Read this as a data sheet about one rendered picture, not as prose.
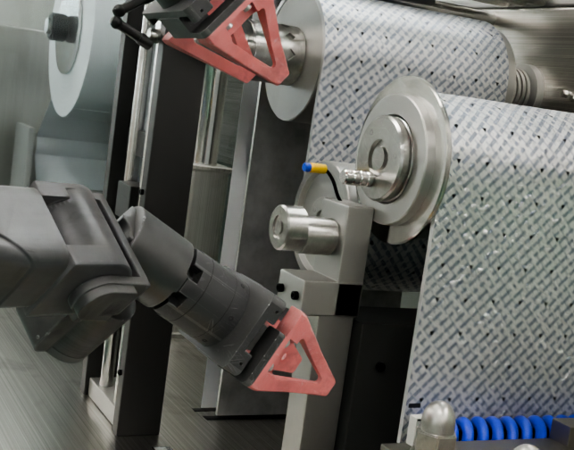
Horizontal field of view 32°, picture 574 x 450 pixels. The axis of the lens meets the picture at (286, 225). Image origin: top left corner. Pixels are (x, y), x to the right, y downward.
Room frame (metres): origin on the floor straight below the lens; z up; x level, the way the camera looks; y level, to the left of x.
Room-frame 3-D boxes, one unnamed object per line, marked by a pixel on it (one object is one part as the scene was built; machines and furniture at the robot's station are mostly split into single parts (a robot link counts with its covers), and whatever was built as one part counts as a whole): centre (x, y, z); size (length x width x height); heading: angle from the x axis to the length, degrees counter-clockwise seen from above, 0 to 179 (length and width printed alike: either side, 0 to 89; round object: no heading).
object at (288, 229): (0.89, 0.00, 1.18); 0.04 x 0.02 x 0.04; 27
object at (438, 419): (0.77, -0.14, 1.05); 0.04 x 0.04 x 0.04
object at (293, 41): (1.10, 0.05, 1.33); 0.06 x 0.06 x 0.06; 27
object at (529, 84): (1.25, -0.24, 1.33); 0.07 x 0.07 x 0.07; 27
